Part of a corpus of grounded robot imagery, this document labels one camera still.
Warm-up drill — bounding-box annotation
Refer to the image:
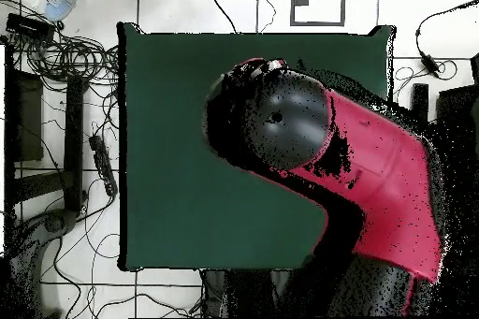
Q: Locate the dark green table cloth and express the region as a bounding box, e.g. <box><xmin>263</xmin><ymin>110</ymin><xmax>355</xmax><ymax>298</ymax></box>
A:
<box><xmin>115</xmin><ymin>22</ymin><xmax>397</xmax><ymax>274</ymax></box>

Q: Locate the black power adapter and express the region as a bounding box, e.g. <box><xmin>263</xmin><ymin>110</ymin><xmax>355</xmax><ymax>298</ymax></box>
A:
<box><xmin>419</xmin><ymin>52</ymin><xmax>441</xmax><ymax>79</ymax></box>

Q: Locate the black power strip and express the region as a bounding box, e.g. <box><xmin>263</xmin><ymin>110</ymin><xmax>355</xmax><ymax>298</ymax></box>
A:
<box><xmin>88</xmin><ymin>134</ymin><xmax>119</xmax><ymax>198</ymax></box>

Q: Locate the light blue shoe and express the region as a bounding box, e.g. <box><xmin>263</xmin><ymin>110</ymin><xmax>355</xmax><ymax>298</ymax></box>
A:
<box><xmin>43</xmin><ymin>0</ymin><xmax>86</xmax><ymax>22</ymax></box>

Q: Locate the black rectangular box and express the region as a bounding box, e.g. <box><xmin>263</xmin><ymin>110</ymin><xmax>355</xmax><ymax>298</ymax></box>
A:
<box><xmin>5</xmin><ymin>12</ymin><xmax>57</xmax><ymax>42</ymax></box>

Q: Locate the grey stand base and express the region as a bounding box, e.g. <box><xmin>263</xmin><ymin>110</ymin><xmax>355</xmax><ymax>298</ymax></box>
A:
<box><xmin>7</xmin><ymin>208</ymin><xmax>78</xmax><ymax>318</ymax></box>

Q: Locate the thin black cable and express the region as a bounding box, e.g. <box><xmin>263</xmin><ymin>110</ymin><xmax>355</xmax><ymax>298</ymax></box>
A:
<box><xmin>259</xmin><ymin>0</ymin><xmax>277</xmax><ymax>34</ymax></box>

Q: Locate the grey square floor frame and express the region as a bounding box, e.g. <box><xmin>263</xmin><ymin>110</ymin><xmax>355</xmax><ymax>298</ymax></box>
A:
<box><xmin>289</xmin><ymin>0</ymin><xmax>346</xmax><ymax>27</ymax></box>

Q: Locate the thick black cable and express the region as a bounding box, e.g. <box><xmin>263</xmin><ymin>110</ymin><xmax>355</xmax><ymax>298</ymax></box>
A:
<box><xmin>198</xmin><ymin>0</ymin><xmax>240</xmax><ymax>35</ymax></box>

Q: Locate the black adapter cable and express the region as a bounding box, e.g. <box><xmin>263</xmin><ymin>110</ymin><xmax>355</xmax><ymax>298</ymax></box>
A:
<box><xmin>414</xmin><ymin>0</ymin><xmax>479</xmax><ymax>58</ymax></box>

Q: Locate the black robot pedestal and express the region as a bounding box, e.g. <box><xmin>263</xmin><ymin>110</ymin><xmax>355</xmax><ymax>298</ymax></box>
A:
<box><xmin>199</xmin><ymin>268</ymin><xmax>297</xmax><ymax>318</ymax></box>

